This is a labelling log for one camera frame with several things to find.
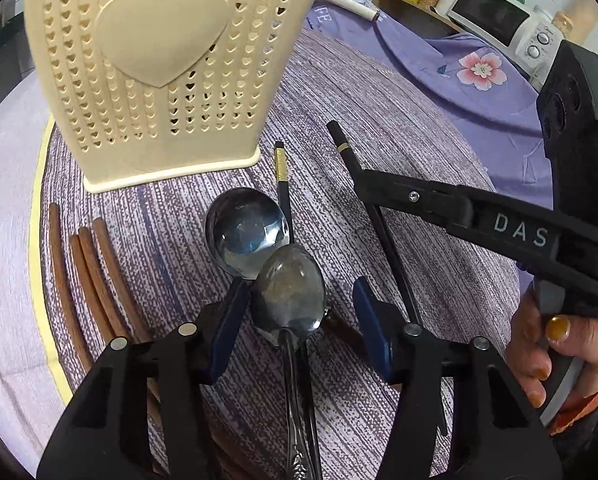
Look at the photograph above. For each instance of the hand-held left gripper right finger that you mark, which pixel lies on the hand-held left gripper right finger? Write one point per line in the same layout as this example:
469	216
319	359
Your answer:
374	332

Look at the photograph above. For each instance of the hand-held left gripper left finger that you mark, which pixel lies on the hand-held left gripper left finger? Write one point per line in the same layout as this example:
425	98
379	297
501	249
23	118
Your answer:
229	322

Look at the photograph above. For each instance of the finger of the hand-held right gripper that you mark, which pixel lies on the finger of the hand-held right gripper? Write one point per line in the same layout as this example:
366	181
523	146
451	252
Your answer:
409	195

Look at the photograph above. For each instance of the black chopstick gold band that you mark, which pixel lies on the black chopstick gold band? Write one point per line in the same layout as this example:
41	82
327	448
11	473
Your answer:
343	147
285	195

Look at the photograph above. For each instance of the brown wooden chopstick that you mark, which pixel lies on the brown wooden chopstick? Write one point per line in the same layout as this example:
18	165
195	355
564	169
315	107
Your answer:
61	270
116	275
346	335
99	280
86	290

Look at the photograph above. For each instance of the cream heart utensil holder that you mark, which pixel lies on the cream heart utensil holder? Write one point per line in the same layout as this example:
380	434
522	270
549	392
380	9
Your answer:
154	35

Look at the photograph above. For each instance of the person's right hand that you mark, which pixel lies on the person's right hand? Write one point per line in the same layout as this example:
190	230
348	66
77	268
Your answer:
526	345

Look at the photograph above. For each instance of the purple striped placemat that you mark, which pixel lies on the purple striped placemat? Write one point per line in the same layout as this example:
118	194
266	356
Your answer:
419	135

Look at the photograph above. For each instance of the round metal spoon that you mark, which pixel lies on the round metal spoon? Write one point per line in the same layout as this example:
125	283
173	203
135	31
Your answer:
244	232

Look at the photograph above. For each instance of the glass jar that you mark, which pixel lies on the glass jar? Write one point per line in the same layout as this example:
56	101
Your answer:
564	25

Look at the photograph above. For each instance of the purple floral blanket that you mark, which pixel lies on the purple floral blanket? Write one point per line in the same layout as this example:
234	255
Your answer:
429	50

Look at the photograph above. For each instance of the white microwave oven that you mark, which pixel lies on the white microwave oven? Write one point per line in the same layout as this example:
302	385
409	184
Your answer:
484	20

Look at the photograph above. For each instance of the wooden shelf box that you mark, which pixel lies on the wooden shelf box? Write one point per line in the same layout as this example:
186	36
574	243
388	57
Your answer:
409	12

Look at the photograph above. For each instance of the white lint roller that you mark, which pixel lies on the white lint roller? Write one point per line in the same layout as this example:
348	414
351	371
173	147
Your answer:
349	5

